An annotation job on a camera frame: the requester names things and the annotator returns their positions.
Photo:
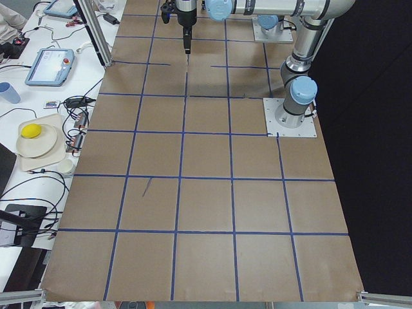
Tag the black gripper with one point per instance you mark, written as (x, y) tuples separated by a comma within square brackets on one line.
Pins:
[(187, 18)]

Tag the clear plastic bag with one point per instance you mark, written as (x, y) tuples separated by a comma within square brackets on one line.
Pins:
[(110, 6)]

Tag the blue teach pendant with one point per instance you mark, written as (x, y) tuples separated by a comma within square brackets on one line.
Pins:
[(61, 8), (51, 67)]

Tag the cream plate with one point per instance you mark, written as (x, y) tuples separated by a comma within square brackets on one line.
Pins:
[(34, 147)]

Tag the light blue plastic cup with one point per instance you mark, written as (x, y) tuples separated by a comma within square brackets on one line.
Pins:
[(9, 93)]

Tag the aluminium frame post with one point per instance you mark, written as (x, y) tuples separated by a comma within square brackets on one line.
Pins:
[(90, 20)]

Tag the brown cardboard table mat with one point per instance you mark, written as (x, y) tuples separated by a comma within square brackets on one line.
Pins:
[(173, 201)]

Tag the beige tray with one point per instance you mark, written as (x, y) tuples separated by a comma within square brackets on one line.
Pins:
[(55, 155)]

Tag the black power adapter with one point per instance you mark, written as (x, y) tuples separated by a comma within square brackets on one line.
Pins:
[(111, 19)]

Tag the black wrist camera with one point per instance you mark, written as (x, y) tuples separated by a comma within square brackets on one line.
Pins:
[(167, 9)]

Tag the yellow lemon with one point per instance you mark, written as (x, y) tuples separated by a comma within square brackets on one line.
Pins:
[(31, 131)]

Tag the white paper cup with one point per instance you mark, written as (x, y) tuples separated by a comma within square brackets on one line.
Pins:
[(66, 167)]

